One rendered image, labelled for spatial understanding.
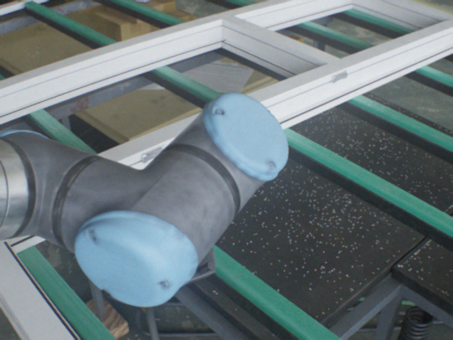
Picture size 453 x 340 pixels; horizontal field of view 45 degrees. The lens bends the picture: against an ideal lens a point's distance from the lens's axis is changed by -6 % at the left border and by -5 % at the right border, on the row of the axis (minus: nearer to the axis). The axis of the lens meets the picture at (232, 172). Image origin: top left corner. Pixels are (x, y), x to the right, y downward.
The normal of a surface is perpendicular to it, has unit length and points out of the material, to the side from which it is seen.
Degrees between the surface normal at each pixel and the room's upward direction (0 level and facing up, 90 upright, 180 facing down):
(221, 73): 0
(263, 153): 38
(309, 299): 0
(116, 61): 90
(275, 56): 90
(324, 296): 0
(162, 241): 46
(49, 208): 61
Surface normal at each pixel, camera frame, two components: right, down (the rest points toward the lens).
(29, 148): 0.54, -0.79
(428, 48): 0.65, 0.44
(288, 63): -0.76, 0.37
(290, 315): 0.00, -0.82
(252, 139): 0.57, -0.49
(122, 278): -0.39, 0.58
